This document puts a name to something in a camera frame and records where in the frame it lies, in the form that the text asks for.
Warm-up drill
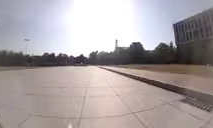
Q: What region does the row of trees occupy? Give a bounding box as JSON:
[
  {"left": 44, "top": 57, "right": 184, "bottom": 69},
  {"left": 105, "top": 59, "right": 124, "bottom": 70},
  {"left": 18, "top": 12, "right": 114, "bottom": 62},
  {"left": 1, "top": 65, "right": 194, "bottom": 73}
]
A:
[{"left": 0, "top": 41, "right": 213, "bottom": 67}]

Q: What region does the tall thin tower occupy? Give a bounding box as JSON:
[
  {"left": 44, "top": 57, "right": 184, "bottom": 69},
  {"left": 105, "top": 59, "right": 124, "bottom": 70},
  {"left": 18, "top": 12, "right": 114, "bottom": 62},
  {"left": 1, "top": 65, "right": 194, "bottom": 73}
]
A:
[{"left": 114, "top": 39, "right": 119, "bottom": 52}]

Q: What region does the grey concrete slab plaza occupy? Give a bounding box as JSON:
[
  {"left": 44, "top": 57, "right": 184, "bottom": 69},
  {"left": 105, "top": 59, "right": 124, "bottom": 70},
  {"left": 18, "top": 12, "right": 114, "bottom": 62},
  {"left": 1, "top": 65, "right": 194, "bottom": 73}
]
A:
[{"left": 0, "top": 65, "right": 213, "bottom": 128}]

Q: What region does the dark drain channel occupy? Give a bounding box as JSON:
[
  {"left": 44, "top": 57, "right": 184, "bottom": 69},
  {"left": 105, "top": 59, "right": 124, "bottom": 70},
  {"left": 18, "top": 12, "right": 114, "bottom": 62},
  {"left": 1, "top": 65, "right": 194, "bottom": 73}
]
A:
[{"left": 98, "top": 66, "right": 213, "bottom": 108}]

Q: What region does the street lamp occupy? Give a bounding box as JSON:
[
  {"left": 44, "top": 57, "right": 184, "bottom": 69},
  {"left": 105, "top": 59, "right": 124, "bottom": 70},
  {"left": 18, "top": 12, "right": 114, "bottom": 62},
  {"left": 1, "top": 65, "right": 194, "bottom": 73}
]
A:
[{"left": 23, "top": 37, "right": 31, "bottom": 56}]

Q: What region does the pale paved strip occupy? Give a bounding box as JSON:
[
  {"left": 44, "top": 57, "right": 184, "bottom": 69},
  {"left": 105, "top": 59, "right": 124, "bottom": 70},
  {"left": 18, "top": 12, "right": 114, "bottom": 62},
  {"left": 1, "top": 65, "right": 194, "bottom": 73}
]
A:
[{"left": 102, "top": 65, "right": 213, "bottom": 96}]

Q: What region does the grey building with windows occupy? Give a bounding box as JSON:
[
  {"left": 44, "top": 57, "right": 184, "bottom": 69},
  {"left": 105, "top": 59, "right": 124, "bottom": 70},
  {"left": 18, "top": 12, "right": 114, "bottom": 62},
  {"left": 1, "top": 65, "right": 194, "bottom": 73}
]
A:
[{"left": 172, "top": 6, "right": 213, "bottom": 48}]

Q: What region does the metal drain grate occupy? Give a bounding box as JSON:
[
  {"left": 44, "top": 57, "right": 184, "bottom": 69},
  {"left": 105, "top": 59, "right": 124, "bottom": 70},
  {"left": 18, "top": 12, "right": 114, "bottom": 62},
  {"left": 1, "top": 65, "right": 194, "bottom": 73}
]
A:
[{"left": 179, "top": 95, "right": 213, "bottom": 113}]

